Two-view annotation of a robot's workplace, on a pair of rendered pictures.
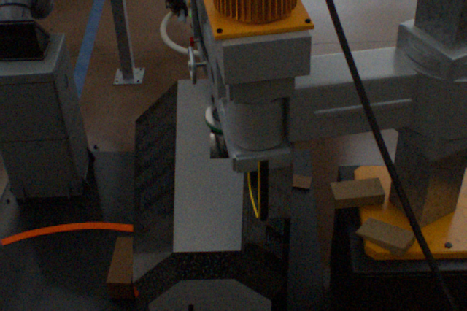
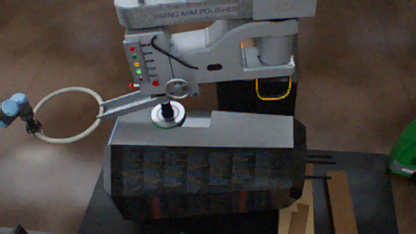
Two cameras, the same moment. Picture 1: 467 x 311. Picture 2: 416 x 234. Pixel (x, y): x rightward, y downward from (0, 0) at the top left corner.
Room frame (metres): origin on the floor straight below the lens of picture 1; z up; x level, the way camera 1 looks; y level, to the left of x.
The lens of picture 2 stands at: (1.83, 1.59, 2.58)
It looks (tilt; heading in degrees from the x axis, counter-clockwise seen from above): 48 degrees down; 282
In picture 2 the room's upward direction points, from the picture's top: 7 degrees counter-clockwise
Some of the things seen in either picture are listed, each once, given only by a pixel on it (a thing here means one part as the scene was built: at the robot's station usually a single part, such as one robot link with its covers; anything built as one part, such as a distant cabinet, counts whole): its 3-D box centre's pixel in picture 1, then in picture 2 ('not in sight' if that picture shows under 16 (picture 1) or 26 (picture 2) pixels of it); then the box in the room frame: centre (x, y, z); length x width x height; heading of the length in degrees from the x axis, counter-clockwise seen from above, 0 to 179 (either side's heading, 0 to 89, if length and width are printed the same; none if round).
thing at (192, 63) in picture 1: (201, 64); (177, 84); (2.29, 0.13, 1.20); 0.15 x 0.10 x 0.15; 8
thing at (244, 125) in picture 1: (257, 109); (274, 41); (1.77, -0.07, 1.34); 0.19 x 0.19 x 0.20
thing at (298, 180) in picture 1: (289, 180); not in sight; (2.88, -0.29, 0.02); 0.25 x 0.10 x 0.01; 73
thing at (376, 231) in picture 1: (385, 233); not in sight; (1.71, -0.54, 0.80); 0.20 x 0.10 x 0.05; 49
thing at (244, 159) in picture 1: (238, 76); (226, 52); (2.03, -0.02, 1.30); 0.74 x 0.23 x 0.49; 8
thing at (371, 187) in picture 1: (357, 193); not in sight; (1.93, -0.46, 0.81); 0.20 x 0.10 x 0.05; 95
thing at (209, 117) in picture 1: (229, 114); (167, 113); (2.42, 0.03, 0.84); 0.21 x 0.21 x 0.01
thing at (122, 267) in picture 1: (125, 267); not in sight; (2.23, 0.58, 0.07); 0.30 x 0.12 x 0.12; 175
